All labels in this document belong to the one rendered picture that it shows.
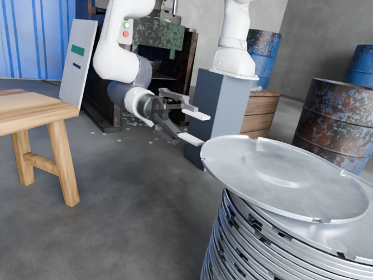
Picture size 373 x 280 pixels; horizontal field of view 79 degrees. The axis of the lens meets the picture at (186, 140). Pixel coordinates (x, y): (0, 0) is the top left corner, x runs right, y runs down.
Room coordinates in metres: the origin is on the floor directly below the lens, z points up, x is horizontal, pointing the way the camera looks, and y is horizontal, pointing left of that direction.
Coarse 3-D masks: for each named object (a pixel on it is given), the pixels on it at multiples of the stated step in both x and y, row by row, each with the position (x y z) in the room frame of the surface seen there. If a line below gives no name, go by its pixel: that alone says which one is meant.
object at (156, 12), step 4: (156, 0) 1.51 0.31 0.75; (160, 0) 1.53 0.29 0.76; (156, 4) 1.51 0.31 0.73; (160, 4) 1.53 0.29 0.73; (156, 8) 1.52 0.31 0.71; (160, 8) 1.54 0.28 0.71; (152, 12) 1.50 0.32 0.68; (156, 12) 1.52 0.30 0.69; (152, 16) 1.50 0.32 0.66; (156, 16) 1.52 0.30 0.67
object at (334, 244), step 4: (328, 240) 0.22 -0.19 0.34; (332, 240) 0.22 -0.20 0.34; (336, 240) 0.23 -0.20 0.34; (328, 244) 0.22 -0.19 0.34; (332, 244) 0.22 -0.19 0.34; (336, 244) 0.22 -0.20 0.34; (340, 244) 0.22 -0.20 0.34; (332, 248) 0.21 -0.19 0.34; (336, 248) 0.21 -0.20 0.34; (340, 248) 0.21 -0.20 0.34; (344, 248) 0.21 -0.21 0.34; (340, 252) 0.21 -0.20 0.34; (344, 252) 0.21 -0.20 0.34
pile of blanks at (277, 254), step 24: (216, 216) 0.37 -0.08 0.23; (240, 216) 0.28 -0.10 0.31; (216, 240) 0.32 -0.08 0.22; (240, 240) 0.27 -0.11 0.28; (264, 240) 0.25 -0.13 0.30; (288, 240) 0.22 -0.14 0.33; (216, 264) 0.29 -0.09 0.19; (240, 264) 0.25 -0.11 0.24; (264, 264) 0.23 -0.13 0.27; (288, 264) 0.22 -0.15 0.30; (312, 264) 0.21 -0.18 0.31; (336, 264) 0.20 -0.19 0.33; (360, 264) 0.20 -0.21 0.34
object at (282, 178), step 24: (216, 144) 0.45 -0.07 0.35; (240, 144) 0.47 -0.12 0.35; (264, 144) 0.50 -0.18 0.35; (288, 144) 0.51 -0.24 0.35; (216, 168) 0.34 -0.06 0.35; (240, 168) 0.36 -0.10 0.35; (264, 168) 0.36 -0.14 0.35; (288, 168) 0.38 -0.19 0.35; (312, 168) 0.41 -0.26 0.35; (336, 168) 0.43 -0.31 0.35; (240, 192) 0.27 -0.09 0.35; (264, 192) 0.29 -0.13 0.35; (288, 192) 0.31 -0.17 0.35; (312, 192) 0.32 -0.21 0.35; (336, 192) 0.33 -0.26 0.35; (360, 192) 0.35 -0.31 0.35; (288, 216) 0.25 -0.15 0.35; (336, 216) 0.26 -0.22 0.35; (360, 216) 0.27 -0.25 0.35
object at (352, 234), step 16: (352, 176) 0.42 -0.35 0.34; (368, 192) 0.37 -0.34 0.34; (256, 208) 0.26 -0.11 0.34; (288, 224) 0.24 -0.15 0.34; (304, 224) 0.25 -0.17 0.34; (320, 224) 0.25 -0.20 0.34; (336, 224) 0.26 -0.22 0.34; (352, 224) 0.26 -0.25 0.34; (368, 224) 0.27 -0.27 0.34; (304, 240) 0.21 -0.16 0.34; (320, 240) 0.22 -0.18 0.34; (352, 240) 0.23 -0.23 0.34; (368, 240) 0.24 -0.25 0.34; (352, 256) 0.20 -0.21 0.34; (368, 256) 0.21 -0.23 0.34
